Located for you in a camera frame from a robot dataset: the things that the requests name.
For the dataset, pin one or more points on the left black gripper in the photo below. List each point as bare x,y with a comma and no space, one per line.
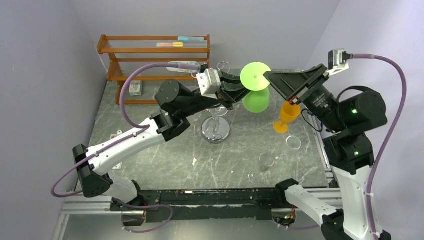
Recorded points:
234,92

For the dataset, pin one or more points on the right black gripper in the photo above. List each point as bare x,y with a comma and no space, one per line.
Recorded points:
309,84

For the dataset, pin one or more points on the green plastic wine glass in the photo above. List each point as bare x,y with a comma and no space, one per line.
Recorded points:
252,78

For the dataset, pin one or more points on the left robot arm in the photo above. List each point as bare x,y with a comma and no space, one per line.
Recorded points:
176,103

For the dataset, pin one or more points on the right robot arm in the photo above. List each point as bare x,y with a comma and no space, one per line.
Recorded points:
348,149

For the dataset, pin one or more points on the orange plastic wine glass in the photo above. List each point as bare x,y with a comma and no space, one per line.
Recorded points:
288,114

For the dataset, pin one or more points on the chrome wine glass rack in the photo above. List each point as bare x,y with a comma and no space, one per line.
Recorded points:
216,129

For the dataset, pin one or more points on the clear wine glass right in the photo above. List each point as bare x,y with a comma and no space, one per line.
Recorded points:
293,142

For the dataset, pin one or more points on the clear wine glass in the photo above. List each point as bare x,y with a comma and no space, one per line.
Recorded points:
293,142
256,177
266,161

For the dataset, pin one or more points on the clear wine glass middle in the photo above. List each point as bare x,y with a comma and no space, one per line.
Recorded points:
266,161

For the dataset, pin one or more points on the clear wine glass front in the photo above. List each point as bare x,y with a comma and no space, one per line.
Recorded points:
256,177

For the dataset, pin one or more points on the blue toothbrush package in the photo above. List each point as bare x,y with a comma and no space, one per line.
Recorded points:
184,70

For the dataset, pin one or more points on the blue case top shelf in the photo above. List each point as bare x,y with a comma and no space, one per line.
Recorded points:
190,39

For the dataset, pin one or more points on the pink yellow case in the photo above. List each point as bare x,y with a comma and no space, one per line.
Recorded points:
170,45

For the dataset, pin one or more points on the small white box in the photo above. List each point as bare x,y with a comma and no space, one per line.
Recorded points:
135,88

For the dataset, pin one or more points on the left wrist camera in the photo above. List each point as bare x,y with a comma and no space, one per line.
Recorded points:
209,83

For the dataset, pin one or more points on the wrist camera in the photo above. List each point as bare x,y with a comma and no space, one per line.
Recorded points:
209,83
338,61

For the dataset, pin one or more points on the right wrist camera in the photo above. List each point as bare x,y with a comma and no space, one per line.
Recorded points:
338,61

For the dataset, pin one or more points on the black base frame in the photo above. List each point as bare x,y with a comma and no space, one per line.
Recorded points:
241,203

